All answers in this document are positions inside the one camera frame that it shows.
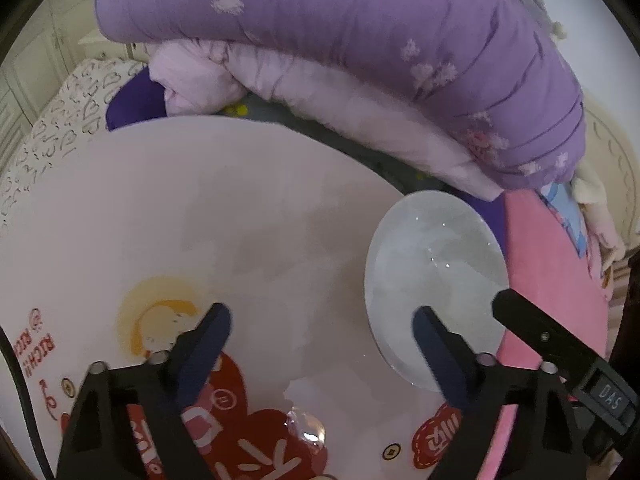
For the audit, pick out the grey dotted cloth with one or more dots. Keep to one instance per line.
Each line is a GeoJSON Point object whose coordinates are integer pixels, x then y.
{"type": "Point", "coordinates": [300, 120]}

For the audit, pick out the cream wardrobe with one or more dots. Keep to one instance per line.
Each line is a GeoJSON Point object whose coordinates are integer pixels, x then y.
{"type": "Point", "coordinates": [35, 50]}

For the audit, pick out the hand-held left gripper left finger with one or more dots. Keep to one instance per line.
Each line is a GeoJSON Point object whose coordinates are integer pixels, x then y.
{"type": "Point", "coordinates": [200, 360]}

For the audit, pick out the blue patterned cloth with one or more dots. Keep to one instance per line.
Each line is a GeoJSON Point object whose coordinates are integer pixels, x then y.
{"type": "Point", "coordinates": [565, 210]}

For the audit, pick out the light pink blanket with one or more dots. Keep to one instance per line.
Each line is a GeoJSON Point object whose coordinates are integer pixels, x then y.
{"type": "Point", "coordinates": [350, 100]}

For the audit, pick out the heart print bedsheet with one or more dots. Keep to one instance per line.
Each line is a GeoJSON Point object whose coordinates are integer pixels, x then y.
{"type": "Point", "coordinates": [50, 125]}

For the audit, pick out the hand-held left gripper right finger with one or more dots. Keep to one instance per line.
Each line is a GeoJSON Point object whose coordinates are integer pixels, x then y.
{"type": "Point", "coordinates": [445, 360]}

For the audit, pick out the cream headboard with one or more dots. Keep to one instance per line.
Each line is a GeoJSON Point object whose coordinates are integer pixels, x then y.
{"type": "Point", "coordinates": [615, 150]}

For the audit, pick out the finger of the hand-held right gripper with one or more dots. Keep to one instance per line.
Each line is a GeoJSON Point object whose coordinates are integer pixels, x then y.
{"type": "Point", "coordinates": [530, 325]}

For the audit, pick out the cream plush toy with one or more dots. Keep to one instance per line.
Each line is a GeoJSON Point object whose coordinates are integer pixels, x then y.
{"type": "Point", "coordinates": [595, 200]}

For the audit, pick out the dark purple cloth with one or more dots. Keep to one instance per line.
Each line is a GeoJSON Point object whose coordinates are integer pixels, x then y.
{"type": "Point", "coordinates": [135, 105]}

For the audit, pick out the purple floral quilt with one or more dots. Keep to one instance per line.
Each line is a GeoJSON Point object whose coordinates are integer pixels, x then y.
{"type": "Point", "coordinates": [350, 20]}

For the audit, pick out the small blue-rimmed white plate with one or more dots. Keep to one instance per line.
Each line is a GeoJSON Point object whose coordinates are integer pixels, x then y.
{"type": "Point", "coordinates": [430, 270]}

